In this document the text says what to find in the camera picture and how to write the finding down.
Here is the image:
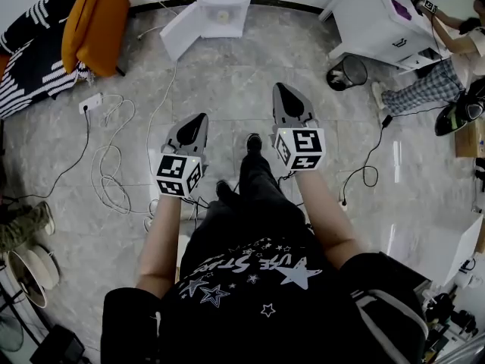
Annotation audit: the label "person's black shoe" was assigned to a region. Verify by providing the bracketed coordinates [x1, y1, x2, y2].
[215, 180, 233, 201]
[246, 132, 264, 155]

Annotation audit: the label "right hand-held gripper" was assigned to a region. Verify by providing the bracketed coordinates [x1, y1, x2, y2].
[270, 82, 327, 171]

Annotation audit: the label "black cable with adapter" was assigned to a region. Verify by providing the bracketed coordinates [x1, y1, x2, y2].
[339, 103, 452, 209]

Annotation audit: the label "white water dispenser cabinet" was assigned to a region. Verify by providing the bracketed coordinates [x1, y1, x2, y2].
[159, 0, 252, 62]

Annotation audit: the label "person's left forearm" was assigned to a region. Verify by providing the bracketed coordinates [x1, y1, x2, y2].
[135, 192, 202, 300]

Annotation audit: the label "black power strip cable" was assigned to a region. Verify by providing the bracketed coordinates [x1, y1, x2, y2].
[0, 108, 92, 205]

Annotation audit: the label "black helmet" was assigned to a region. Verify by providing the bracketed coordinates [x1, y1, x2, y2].
[433, 89, 485, 137]

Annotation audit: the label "orange cushion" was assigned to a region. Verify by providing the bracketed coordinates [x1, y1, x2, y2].
[61, 0, 132, 78]

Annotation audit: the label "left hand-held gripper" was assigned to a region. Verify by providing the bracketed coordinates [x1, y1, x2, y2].
[155, 112, 210, 199]

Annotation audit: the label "purple flat object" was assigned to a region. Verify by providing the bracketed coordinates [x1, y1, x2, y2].
[390, 0, 415, 22]

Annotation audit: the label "white drawer cabinet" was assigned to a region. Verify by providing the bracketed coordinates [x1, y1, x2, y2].
[318, 0, 452, 76]

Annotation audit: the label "black star print shirt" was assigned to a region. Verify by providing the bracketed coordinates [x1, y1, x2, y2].
[100, 224, 431, 364]

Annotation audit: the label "beige floor fan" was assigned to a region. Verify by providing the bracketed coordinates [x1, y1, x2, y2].
[6, 243, 61, 310]

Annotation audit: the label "white coiled cable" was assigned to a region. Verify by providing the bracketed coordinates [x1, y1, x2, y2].
[89, 94, 157, 216]

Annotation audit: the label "white power strip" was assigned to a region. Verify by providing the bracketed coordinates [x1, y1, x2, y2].
[78, 93, 105, 115]

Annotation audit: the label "person's black left shoe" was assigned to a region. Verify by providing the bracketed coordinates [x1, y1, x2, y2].
[215, 180, 233, 201]

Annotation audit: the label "black white striped blanket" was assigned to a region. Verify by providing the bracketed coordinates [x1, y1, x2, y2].
[0, 0, 95, 120]

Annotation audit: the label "cardboard box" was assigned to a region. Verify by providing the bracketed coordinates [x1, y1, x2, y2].
[454, 118, 485, 159]

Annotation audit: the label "person's black trousers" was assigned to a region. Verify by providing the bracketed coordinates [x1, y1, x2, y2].
[204, 152, 316, 244]

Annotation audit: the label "black box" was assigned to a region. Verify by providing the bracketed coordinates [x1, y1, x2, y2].
[29, 324, 87, 364]

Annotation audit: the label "person's right forearm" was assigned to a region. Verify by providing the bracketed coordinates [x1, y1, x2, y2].
[293, 168, 368, 271]

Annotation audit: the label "black mesh waste bin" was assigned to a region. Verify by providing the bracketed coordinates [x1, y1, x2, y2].
[326, 55, 369, 93]

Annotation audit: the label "person's black right shoe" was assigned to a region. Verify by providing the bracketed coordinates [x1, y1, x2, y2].
[246, 132, 264, 155]

